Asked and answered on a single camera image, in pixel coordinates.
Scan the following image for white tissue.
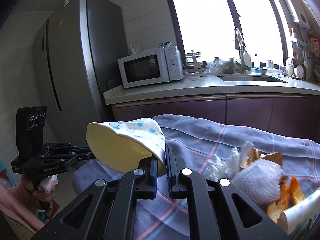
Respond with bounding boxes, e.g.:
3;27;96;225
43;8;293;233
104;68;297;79
203;141;254;181

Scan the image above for kitchen sink faucet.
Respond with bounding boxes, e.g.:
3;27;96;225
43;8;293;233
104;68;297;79
234;28;247;74

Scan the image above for patterned paper cup lying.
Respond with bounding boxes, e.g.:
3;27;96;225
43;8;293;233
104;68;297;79
278;188;319;239

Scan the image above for orange peel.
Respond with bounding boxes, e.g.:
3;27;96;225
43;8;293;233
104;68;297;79
266;176;306;224

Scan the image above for person's left hand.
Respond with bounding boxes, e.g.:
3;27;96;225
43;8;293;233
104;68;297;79
20;174;55;202

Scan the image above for white foam fruit net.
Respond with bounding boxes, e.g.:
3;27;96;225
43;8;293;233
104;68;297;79
231;159;283;205

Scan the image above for patterned paper cup yellow inside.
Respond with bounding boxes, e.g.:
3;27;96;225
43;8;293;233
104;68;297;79
86;118;167;177

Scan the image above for white microwave oven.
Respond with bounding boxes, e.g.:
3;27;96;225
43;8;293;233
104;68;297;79
118;46;183;88

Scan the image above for silver refrigerator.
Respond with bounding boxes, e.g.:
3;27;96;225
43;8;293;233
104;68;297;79
33;0;127;146

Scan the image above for purple plaid tablecloth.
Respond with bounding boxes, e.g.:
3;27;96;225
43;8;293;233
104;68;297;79
72;114;320;240

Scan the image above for pink sleeve left forearm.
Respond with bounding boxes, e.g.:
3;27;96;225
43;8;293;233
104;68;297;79
1;184;44;232

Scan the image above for purple kitchen cabinets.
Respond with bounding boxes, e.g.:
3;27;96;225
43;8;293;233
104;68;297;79
112;94;319;142

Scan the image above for blue white bowl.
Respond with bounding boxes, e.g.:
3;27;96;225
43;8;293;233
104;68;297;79
159;42;171;48

